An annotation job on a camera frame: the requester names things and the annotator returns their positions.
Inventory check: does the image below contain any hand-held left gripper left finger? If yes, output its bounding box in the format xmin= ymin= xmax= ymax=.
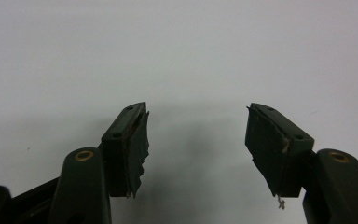
xmin=101 ymin=102 xmax=150 ymax=199

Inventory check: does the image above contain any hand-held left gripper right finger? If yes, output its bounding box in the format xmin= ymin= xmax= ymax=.
xmin=244 ymin=102 xmax=315 ymax=199

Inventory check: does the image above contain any white table sheet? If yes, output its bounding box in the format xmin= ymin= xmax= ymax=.
xmin=0 ymin=0 xmax=358 ymax=224

